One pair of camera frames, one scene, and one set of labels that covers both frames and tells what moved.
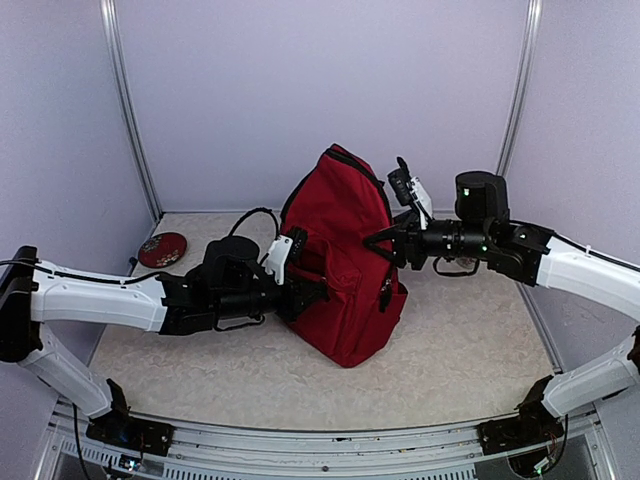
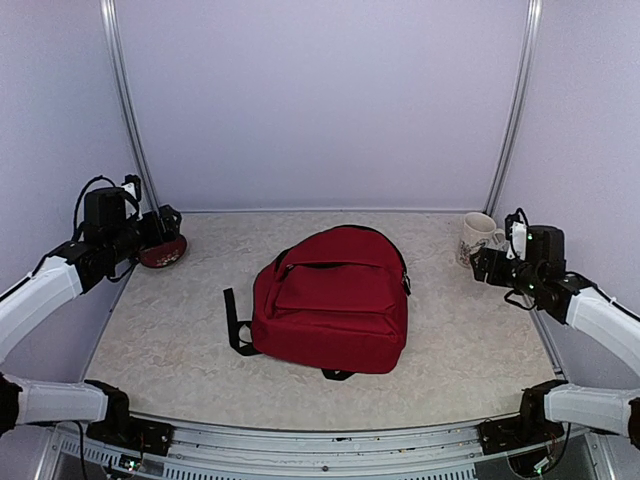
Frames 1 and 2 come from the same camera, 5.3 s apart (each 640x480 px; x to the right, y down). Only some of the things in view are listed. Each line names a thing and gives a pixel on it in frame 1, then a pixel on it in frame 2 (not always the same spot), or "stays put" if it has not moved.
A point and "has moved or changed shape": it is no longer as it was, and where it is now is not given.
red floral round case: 162,249 stays put
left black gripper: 296,303 → 172,228
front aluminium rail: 450,452 stays put
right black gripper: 403,236 → 485,254
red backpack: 336,202 has moved or changed shape
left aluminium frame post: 132,109 stays put
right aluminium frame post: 535,10 stays put
